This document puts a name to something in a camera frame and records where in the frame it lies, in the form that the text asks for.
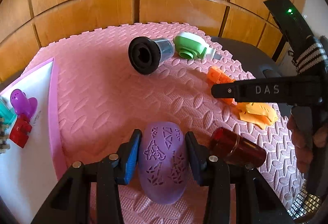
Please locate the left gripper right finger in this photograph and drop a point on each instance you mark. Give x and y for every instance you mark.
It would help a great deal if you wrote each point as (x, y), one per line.
(203, 169)

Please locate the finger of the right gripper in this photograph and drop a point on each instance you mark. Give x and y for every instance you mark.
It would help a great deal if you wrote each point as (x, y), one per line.
(238, 90)

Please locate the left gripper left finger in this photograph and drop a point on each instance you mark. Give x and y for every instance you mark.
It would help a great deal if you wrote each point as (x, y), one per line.
(128, 157)

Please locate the orange cube block toy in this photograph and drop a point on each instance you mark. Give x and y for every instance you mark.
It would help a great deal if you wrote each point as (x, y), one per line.
(217, 76)

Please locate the purple oval perforated case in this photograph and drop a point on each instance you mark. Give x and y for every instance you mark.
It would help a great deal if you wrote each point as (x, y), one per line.
(163, 162)

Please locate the red metallic cylinder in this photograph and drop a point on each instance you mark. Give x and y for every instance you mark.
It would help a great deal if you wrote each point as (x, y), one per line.
(235, 149)

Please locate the green white plug-in device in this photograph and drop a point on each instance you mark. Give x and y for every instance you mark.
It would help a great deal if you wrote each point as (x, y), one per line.
(191, 46)

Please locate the black filter cup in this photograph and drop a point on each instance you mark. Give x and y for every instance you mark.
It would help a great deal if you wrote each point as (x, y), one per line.
(147, 54)

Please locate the red puzzle piece K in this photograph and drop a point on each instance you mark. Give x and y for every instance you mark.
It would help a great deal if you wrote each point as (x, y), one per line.
(21, 129)

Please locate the purple octopus toy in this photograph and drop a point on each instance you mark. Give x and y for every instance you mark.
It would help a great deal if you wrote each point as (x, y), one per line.
(22, 104)

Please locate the brown pinecone brush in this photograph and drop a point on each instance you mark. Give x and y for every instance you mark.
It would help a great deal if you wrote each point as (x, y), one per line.
(4, 146)

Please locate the teal green stand toy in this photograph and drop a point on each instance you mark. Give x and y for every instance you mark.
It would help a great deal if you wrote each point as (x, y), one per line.
(7, 111)

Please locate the person's right hand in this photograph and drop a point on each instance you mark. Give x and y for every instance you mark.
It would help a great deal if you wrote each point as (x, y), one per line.
(304, 155)

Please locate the pink foam puzzle mat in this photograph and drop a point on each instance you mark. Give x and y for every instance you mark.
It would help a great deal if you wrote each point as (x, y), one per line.
(102, 99)

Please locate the pink white shallow box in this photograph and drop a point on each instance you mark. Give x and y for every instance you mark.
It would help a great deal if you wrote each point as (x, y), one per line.
(29, 174)

